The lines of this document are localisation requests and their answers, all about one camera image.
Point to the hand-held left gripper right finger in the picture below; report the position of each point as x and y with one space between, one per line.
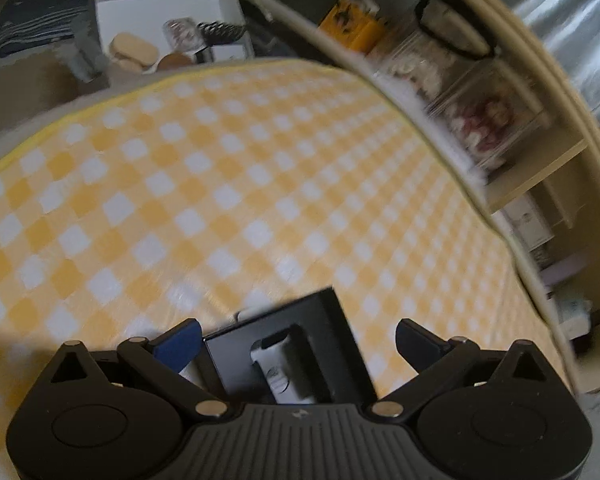
420 342

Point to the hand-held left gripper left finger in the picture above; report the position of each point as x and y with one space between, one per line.
179 345

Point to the small black gift box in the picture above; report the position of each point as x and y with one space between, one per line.
330 340

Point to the white bottle opener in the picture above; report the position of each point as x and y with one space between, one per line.
285 375

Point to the white tissue box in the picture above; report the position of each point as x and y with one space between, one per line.
575 317

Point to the lavender cup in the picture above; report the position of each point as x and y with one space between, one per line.
565 272

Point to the small white drawer cabinet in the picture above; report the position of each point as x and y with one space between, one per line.
530 222

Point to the yellow white checkered blanket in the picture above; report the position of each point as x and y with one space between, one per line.
230 185

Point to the pink doll in clear case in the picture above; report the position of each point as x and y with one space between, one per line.
485 120

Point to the cream doll in clear case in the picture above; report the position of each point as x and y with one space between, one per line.
410 67

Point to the round brown lid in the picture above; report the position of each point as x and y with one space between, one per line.
174 61

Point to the wooden oval case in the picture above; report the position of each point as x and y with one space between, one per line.
132 50

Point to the clear plastic case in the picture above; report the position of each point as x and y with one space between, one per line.
181 34

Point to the black hair claw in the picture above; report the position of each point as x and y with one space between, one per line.
220 31

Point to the yellow printed box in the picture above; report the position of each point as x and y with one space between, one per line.
352 25

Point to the black headband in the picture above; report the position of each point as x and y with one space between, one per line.
422 15

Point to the white open box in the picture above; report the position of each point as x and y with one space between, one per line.
145 10

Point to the folded blue striped blanket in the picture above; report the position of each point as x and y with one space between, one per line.
35 20

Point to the grey curtain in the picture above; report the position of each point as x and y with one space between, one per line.
580 20

